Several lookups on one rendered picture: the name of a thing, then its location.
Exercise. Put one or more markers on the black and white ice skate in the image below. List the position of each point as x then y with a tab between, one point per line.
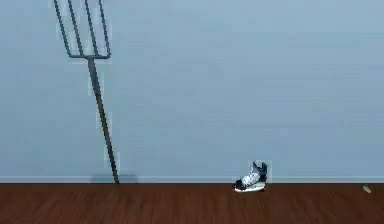
253	180

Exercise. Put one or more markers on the dark grey pitchfork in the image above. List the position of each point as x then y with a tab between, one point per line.
97	89

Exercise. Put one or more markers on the small tan oval object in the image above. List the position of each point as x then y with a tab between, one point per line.
366	189

